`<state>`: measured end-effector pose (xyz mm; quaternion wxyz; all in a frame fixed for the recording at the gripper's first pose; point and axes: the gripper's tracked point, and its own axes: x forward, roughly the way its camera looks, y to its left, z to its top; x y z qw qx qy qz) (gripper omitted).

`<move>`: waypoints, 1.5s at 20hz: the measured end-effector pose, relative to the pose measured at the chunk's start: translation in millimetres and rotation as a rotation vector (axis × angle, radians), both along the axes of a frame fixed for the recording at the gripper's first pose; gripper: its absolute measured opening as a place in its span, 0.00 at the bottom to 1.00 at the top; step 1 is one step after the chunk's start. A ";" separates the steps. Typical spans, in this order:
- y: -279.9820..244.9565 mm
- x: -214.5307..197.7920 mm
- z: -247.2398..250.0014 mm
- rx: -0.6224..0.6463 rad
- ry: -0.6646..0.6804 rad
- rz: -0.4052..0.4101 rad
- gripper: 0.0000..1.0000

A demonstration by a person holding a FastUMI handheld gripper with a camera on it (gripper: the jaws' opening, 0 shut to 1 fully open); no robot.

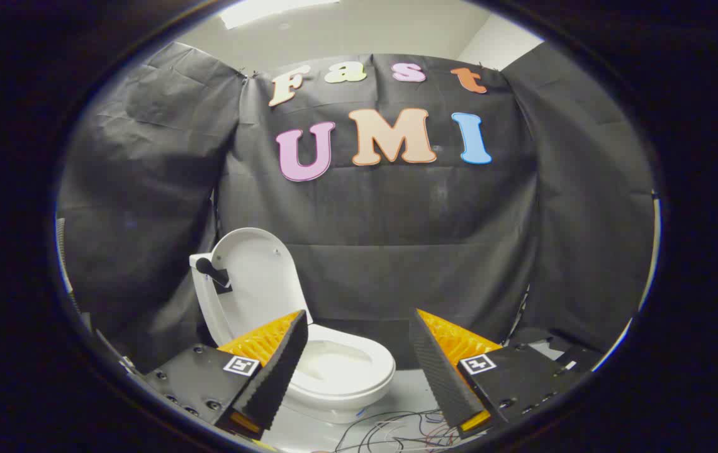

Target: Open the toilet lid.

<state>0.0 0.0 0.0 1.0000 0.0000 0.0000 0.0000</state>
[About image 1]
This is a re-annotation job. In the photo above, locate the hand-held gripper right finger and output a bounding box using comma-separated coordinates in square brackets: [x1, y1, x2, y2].
[409, 308, 605, 440]

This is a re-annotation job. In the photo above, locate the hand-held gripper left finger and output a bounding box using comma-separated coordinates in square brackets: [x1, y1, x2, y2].
[143, 310, 309, 441]

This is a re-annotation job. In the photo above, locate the white toilet lid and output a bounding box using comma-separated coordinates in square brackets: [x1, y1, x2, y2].
[210, 227, 313, 345]

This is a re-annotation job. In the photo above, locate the white toilet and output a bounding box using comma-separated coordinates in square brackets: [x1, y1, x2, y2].
[189, 253, 396, 424]

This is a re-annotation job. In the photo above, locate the black backdrop cloth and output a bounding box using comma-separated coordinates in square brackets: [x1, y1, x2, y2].
[57, 42, 656, 373]

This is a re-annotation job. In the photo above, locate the bundle of thin cables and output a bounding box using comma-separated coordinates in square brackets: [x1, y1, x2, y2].
[332, 409, 461, 453]

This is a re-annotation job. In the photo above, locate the grey ribbed hose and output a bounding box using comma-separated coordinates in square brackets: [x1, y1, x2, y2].
[55, 218, 75, 295]

